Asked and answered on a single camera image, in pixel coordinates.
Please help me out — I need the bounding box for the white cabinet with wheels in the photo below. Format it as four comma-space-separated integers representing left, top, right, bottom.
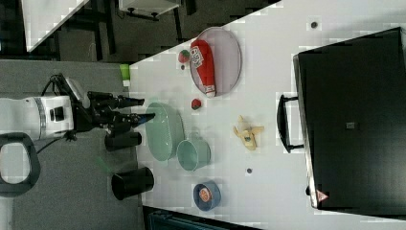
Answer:
118, 0, 181, 20

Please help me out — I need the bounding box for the green oval bowl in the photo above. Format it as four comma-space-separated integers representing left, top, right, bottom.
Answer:
146, 103, 185, 161

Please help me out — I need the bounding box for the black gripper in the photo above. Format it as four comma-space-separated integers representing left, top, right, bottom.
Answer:
72, 91, 155, 132

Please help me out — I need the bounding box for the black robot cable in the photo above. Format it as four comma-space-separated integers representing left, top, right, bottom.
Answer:
35, 74, 79, 155

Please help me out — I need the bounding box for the black cylinder lower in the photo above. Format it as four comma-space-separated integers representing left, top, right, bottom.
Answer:
111, 167, 154, 200

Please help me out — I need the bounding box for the green white tag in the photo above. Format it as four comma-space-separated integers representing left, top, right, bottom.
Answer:
120, 64, 130, 87

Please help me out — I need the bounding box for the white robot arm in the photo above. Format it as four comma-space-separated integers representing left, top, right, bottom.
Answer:
1, 91, 155, 197

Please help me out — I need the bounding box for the blue bowl with sticker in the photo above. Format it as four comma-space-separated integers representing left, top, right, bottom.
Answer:
192, 180, 221, 212

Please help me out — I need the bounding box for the black oven box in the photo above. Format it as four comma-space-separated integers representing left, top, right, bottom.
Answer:
293, 28, 406, 219

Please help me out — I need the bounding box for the grey round plate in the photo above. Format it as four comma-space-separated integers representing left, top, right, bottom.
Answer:
190, 27, 241, 96

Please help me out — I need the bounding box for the red plush ketchup bottle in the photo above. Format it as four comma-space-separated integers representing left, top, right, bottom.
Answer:
191, 39, 216, 98

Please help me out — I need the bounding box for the dark blue crate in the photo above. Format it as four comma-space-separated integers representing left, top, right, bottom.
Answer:
147, 211, 257, 230

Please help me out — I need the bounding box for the small red plush strawberry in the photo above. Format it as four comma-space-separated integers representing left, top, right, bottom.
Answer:
192, 99, 202, 110

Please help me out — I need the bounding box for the red green plush tomato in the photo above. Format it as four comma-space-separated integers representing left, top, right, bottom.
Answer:
178, 50, 191, 63

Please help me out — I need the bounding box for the yellow plush banana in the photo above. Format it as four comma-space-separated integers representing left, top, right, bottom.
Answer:
233, 115, 264, 150

